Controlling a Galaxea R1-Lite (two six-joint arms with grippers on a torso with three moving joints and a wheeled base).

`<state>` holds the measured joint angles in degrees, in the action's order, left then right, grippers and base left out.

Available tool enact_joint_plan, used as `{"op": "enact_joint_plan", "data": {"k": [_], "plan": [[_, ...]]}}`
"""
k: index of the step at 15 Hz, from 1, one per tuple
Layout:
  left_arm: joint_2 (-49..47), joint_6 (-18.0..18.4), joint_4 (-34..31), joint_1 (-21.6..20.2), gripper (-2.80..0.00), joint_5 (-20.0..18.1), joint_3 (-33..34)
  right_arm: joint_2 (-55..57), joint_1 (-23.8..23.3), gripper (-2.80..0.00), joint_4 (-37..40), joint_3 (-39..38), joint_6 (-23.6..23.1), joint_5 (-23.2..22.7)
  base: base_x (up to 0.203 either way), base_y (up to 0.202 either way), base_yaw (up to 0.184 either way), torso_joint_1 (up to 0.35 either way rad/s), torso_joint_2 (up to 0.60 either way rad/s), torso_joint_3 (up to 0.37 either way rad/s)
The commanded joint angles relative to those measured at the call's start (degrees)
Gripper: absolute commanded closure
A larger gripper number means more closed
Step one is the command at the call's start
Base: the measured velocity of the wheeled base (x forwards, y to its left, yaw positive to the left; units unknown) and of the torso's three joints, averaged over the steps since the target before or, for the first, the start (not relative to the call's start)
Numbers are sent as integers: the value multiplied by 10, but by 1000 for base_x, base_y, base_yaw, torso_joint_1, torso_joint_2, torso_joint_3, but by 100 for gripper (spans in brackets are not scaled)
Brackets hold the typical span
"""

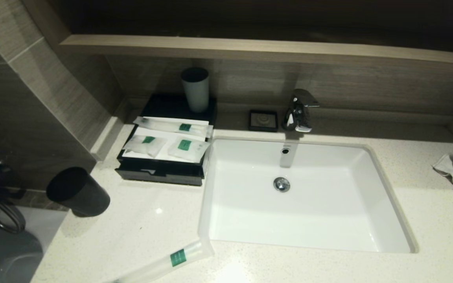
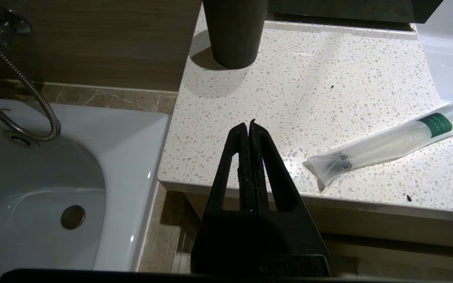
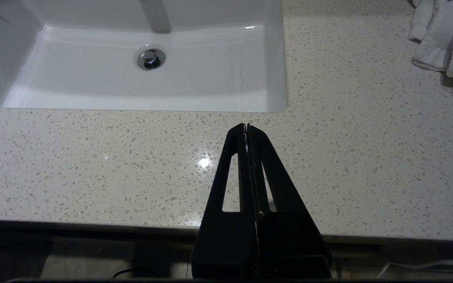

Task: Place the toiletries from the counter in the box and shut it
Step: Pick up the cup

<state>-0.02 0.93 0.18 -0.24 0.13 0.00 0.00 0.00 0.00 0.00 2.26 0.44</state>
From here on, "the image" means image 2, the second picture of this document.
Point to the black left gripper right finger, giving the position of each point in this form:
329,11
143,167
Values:
293,243

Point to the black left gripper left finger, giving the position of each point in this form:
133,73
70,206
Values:
218,236

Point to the chrome bathtub tap valve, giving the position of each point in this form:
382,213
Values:
8,27

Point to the black amenity tray with packets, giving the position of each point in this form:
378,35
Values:
348,10

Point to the white ceramic sink basin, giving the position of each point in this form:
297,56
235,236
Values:
446,47

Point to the wooden vanity cabinet front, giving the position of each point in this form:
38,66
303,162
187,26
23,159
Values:
368,232

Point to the dark metal cup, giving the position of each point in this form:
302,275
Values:
234,35

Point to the chrome bathtub overflow knob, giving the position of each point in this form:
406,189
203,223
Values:
20,140

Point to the white bathtub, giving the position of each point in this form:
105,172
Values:
124,157

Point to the bathtub drain plug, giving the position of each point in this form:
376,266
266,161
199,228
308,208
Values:
72,217

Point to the long clear packet green label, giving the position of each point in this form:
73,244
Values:
387,143

